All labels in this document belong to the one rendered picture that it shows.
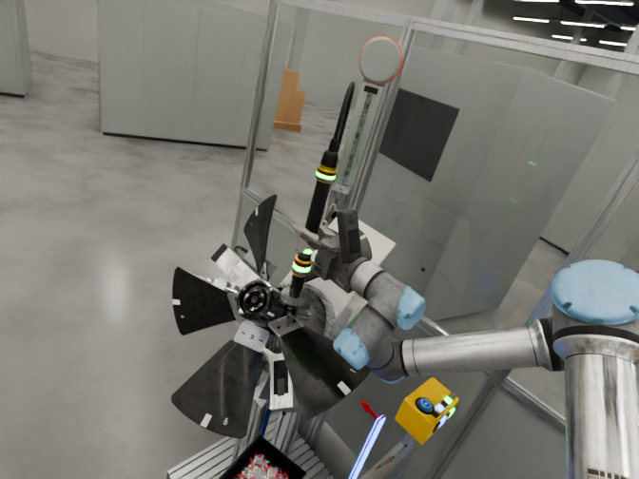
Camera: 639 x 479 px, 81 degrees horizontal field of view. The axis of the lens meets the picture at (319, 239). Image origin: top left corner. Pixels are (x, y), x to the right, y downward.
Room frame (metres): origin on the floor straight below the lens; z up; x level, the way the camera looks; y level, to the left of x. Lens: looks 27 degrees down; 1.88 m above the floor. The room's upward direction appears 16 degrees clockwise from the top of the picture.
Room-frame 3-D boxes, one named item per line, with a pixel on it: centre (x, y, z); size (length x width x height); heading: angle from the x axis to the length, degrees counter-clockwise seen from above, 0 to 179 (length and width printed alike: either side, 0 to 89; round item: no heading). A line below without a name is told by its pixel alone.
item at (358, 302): (1.39, -0.20, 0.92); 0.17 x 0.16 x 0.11; 140
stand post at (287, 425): (1.17, -0.09, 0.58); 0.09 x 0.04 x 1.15; 50
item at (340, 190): (1.45, -0.03, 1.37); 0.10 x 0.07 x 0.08; 175
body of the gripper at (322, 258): (0.75, -0.06, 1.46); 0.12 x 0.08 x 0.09; 50
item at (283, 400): (0.82, -0.03, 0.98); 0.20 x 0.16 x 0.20; 140
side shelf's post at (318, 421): (1.32, -0.24, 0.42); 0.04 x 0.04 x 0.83; 50
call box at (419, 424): (0.82, -0.44, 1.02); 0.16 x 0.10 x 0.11; 140
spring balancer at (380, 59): (1.54, -0.04, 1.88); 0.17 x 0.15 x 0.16; 50
